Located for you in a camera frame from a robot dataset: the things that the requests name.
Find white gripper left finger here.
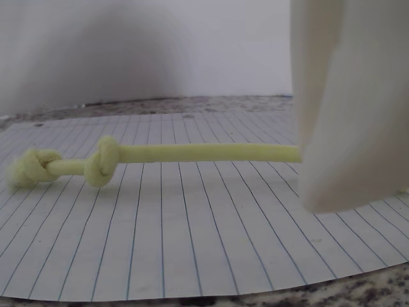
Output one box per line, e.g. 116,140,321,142
289,0,346,151

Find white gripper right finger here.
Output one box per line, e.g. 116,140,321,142
302,0,409,214

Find yellow knotted rope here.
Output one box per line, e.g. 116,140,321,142
5,134,303,189

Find lined paper sheet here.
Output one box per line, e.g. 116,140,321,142
0,110,409,303

